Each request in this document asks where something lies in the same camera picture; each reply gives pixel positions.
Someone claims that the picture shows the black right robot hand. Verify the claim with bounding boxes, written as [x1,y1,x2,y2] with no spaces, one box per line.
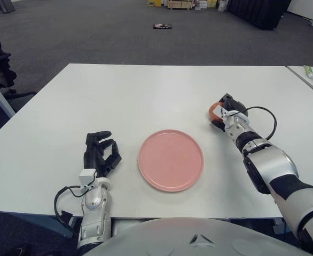
[209,92,249,133]

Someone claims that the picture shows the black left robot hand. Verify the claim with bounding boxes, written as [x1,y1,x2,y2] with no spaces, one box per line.
[83,130,122,178]

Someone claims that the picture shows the red yellow apple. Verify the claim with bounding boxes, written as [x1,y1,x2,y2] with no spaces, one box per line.
[208,102,224,123]

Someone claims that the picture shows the pink round plate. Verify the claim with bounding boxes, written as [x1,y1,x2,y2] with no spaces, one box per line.
[138,129,205,193]

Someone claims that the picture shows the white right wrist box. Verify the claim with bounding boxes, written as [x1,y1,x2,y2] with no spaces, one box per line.
[217,105,231,119]

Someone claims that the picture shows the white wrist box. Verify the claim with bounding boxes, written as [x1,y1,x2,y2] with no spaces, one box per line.
[79,167,97,187]
[217,105,231,119]

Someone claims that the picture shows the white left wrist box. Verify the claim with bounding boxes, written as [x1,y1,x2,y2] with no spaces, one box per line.
[79,167,97,187]

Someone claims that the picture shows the black curtain partition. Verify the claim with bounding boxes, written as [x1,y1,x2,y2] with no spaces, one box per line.
[227,0,292,31]

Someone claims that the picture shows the stacked white boxes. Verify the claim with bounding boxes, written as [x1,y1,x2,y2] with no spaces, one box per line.
[195,0,218,10]

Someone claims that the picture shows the grey slanted table leg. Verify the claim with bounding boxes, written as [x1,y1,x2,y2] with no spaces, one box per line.
[0,71,16,118]

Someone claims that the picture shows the grey robot torso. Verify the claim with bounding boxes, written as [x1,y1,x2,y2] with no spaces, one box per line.
[84,217,313,256]

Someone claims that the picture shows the wooden crate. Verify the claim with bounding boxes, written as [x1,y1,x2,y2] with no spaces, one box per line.
[168,0,194,11]

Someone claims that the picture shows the grey bin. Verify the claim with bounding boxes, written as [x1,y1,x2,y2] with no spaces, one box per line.
[1,0,16,13]

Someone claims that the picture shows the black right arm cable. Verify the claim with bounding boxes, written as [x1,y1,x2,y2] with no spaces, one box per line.
[225,106,278,140]

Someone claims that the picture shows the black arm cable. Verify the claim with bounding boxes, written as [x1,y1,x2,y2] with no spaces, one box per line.
[53,185,85,222]
[225,106,278,140]

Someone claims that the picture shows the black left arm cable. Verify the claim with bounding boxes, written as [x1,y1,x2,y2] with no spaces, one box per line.
[53,185,85,222]

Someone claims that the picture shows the blue grey table frame bar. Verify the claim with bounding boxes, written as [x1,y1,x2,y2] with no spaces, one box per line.
[272,217,286,235]
[0,210,76,238]

